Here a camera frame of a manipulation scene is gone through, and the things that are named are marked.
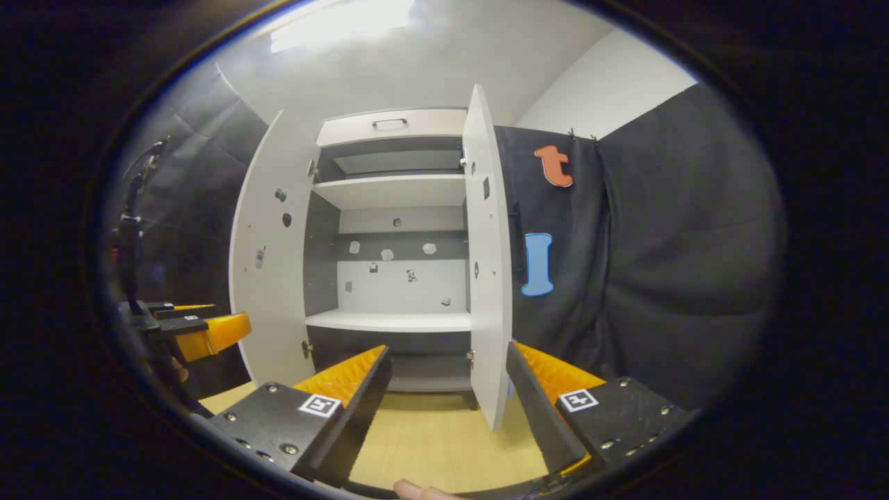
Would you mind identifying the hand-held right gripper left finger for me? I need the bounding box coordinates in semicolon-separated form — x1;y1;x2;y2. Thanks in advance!
191;345;393;487

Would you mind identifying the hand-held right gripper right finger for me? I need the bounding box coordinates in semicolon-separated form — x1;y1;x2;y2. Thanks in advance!
506;342;699;480

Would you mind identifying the shoe cabinet door camera sticker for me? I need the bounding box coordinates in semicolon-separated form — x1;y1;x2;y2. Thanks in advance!
228;108;327;390

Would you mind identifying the shoe cabinet door headphone sticker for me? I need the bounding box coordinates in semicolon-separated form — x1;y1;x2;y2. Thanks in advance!
462;83;524;433

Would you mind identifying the grey double-door shoe cabinet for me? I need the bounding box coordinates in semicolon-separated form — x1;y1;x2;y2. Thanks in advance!
302;108;480;410

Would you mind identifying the black backdrop cloth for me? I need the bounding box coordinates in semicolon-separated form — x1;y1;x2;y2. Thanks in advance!
90;62;789;417

